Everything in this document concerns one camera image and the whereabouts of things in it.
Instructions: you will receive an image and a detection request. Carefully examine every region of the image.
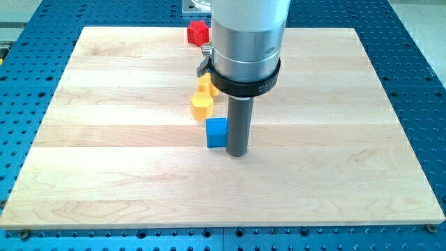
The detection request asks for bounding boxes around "blue perforated metal base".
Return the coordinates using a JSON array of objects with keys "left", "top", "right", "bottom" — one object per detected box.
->
[{"left": 1, "top": 1, "right": 445, "bottom": 250}]

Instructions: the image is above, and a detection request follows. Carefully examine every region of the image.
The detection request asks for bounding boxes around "red star block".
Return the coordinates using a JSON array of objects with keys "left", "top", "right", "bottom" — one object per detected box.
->
[{"left": 187, "top": 20, "right": 210, "bottom": 47}]

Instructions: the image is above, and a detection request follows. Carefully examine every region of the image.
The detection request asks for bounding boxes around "black clamp ring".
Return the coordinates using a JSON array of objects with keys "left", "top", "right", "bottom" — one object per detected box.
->
[{"left": 196, "top": 42, "right": 282, "bottom": 98}]

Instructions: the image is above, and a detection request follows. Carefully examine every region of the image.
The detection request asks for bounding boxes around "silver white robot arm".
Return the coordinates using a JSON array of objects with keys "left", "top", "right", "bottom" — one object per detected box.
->
[{"left": 211, "top": 0, "right": 290, "bottom": 82}]

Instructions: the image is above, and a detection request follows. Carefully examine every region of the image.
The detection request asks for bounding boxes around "yellow block behind hexagon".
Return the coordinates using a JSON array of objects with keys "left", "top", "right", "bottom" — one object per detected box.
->
[{"left": 197, "top": 73, "right": 220, "bottom": 97}]

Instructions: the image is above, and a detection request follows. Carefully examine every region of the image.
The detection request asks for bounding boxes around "blue cube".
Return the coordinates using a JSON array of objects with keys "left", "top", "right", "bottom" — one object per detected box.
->
[{"left": 206, "top": 117, "right": 228, "bottom": 148}]

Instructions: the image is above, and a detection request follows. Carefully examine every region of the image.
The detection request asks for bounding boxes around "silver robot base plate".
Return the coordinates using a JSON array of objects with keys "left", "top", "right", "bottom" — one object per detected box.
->
[{"left": 181, "top": 0, "right": 211, "bottom": 15}]

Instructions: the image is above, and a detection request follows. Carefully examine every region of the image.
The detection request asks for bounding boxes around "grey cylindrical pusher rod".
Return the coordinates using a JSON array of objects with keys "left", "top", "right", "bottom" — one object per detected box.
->
[{"left": 226, "top": 96, "right": 254, "bottom": 157}]

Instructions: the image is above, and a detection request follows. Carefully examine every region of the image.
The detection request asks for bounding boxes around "light wooden board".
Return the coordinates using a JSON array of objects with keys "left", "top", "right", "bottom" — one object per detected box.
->
[{"left": 1, "top": 27, "right": 445, "bottom": 229}]

